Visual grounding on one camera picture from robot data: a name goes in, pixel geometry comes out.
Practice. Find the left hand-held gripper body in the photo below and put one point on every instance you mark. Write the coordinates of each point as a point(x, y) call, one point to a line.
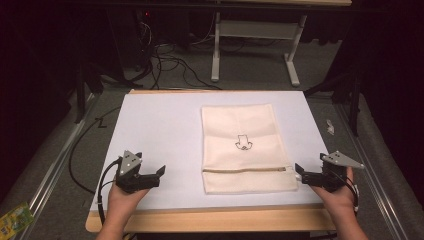
point(129, 173)

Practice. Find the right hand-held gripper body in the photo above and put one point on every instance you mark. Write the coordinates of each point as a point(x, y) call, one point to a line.
point(335, 170)

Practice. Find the cream zippered mesh bag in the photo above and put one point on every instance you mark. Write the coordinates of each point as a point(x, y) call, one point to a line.
point(245, 133)

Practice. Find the person's left hand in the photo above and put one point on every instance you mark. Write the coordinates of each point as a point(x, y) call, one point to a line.
point(123, 200)

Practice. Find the person's right hand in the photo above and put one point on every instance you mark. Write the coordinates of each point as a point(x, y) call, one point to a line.
point(336, 200)

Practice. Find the white table mat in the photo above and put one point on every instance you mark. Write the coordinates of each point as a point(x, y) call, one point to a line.
point(160, 133)

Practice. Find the clear plastic scrap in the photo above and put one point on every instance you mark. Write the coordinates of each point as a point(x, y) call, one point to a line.
point(330, 126)

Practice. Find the black stand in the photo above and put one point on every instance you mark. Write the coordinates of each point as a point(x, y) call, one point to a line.
point(81, 93)
point(353, 100)

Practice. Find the green printed packet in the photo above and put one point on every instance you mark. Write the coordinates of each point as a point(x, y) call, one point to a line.
point(13, 221)

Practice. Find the black computer tower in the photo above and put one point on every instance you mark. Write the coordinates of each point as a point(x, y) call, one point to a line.
point(128, 40)

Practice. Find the metal floor rail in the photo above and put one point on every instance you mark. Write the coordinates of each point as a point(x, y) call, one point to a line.
point(366, 160)
point(56, 160)

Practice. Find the white metal desk frame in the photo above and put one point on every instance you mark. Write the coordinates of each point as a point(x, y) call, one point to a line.
point(216, 50)

